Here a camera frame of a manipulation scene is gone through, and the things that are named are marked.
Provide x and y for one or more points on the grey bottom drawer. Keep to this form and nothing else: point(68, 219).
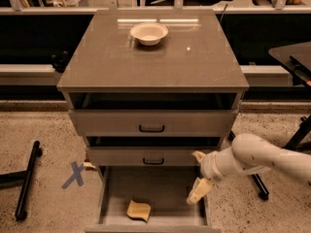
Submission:
point(164, 188)

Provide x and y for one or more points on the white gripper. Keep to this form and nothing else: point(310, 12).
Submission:
point(208, 166)

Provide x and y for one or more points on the grey top drawer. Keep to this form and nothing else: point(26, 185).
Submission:
point(178, 123)

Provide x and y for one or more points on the dark round side table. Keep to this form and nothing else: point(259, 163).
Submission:
point(296, 59)

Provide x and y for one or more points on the black drawer handle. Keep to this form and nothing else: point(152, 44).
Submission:
point(147, 161)
point(151, 128)

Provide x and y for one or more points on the black clamp knob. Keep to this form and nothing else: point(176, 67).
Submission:
point(60, 62)

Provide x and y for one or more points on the grey drawer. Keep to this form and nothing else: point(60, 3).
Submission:
point(130, 151)
point(164, 188)
point(178, 123)

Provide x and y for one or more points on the grey drawer cabinet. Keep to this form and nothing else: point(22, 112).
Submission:
point(192, 68)

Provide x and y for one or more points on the white bowl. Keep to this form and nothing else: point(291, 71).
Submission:
point(149, 33)

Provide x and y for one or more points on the black top drawer handle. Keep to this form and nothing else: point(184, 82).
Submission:
point(151, 128)

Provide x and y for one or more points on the black stand leg left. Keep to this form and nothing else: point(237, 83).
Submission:
point(22, 178)

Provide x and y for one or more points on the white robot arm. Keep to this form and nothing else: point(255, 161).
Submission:
point(248, 154)

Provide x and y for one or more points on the grey middle drawer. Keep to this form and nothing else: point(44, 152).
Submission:
point(130, 151)

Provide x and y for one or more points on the yellow sponge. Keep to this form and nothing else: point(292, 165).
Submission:
point(138, 210)

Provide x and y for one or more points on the blue tape cross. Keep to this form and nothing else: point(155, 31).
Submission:
point(76, 175)

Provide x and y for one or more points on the black middle drawer handle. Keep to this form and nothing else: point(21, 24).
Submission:
point(147, 161)

